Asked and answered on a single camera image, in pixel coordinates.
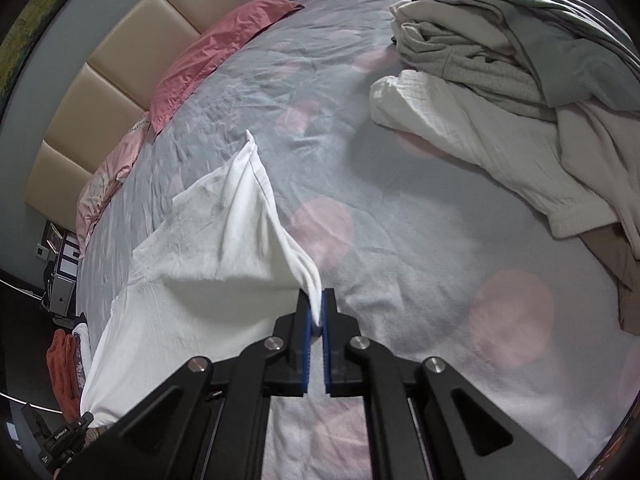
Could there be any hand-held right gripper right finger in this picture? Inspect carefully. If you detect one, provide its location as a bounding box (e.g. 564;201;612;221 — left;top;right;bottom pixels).
321;287;576;480

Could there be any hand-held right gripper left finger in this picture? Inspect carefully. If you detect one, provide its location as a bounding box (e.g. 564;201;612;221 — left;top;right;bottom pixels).
55;287;316;480

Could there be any white t-shirt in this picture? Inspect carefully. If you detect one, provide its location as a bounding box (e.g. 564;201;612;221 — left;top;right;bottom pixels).
80;130;325;428

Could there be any patterned beige cloth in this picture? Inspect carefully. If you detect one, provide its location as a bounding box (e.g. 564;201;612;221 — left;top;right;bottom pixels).
82;425;118;448

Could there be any orange cloth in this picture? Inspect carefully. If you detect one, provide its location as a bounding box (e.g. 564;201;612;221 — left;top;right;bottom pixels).
46;332;83;421

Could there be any white floral folded cloth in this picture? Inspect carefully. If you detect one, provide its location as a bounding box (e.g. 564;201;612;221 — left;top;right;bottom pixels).
70;322;96;401

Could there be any nightstand with boxes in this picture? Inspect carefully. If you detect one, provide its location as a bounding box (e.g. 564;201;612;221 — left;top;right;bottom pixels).
42;260;78;316

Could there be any bed with dotted grey sheet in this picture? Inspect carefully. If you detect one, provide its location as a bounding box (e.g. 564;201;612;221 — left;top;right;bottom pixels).
75;0;640;480

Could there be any light pink printed pillow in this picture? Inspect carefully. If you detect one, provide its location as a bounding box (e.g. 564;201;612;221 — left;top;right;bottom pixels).
75;112;153;251

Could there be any white textured garment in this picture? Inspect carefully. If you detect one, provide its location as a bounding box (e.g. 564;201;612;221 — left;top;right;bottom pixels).
369;70;623;241

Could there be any brown cloth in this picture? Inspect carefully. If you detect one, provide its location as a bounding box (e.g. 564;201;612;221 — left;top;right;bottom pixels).
582;222;640;331

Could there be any beige ribbed garment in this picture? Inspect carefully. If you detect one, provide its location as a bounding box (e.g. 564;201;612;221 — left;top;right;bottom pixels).
390;0;558;121

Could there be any cream garment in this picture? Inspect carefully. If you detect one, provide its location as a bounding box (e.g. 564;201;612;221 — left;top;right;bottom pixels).
552;97;640;261

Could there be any beige padded headboard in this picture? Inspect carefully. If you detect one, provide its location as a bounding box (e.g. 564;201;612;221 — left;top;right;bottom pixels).
25;0;278;216

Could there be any grey green garment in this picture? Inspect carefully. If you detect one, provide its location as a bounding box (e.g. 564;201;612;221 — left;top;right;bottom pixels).
417;0;640;111

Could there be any small picture frame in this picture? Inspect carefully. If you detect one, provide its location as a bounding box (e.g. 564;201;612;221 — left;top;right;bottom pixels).
35;220;63;261

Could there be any landscape wall painting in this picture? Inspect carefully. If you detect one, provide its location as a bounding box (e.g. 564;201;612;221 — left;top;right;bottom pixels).
0;0;108;91

